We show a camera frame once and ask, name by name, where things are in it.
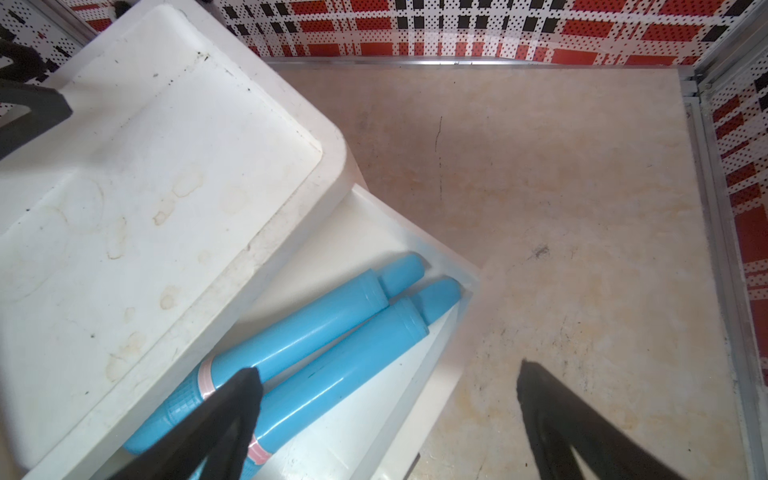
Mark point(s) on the blue toy microphone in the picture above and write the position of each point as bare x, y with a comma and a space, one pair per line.
338, 369
284, 343

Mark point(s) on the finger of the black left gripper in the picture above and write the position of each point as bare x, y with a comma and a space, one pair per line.
41, 110

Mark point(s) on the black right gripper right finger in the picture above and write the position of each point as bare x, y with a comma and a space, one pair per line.
560, 427

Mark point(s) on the white top drawer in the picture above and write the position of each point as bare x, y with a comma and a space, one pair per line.
358, 407

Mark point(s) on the white plastic drawer cabinet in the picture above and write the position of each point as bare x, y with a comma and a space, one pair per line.
136, 232

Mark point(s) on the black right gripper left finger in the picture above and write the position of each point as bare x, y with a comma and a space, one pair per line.
212, 441

